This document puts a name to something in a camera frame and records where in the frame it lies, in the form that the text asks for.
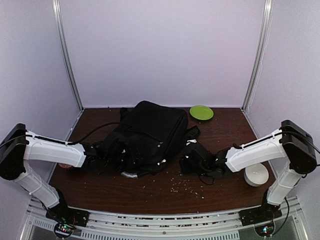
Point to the green plate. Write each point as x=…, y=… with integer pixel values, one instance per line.
x=201, y=112

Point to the aluminium frame post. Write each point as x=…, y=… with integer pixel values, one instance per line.
x=261, y=45
x=65, y=53

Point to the left aluminium frame post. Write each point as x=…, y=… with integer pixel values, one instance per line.
x=65, y=53

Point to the red patterned small bowl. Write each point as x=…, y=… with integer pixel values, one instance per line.
x=66, y=167

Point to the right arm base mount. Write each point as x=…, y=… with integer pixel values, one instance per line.
x=262, y=217

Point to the black student backpack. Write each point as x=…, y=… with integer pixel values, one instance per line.
x=152, y=135

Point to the front aluminium rail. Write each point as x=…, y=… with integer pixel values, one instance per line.
x=219, y=225

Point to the white bowl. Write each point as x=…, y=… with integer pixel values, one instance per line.
x=256, y=175

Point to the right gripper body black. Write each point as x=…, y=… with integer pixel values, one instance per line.
x=187, y=170

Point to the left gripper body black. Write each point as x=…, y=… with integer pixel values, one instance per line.
x=116, y=162

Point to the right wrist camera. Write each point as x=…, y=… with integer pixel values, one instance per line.
x=191, y=141

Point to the right aluminium frame post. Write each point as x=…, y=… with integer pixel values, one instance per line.
x=261, y=45

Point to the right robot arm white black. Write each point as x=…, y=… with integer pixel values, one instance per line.
x=289, y=141

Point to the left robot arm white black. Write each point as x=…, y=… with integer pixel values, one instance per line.
x=21, y=145

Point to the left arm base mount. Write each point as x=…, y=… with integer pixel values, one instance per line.
x=67, y=219

